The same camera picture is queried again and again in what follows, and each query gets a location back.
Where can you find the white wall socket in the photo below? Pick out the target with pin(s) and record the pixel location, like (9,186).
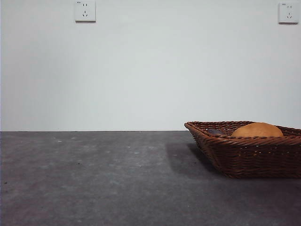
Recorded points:
(85,11)
(287,13)

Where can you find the purple eggplant with green stem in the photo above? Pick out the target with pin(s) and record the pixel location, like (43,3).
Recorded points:
(215,132)

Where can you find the brown potato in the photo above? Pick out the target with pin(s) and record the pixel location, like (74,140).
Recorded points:
(258,130)

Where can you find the brown wicker basket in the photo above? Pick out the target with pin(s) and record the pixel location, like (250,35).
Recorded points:
(254,157)

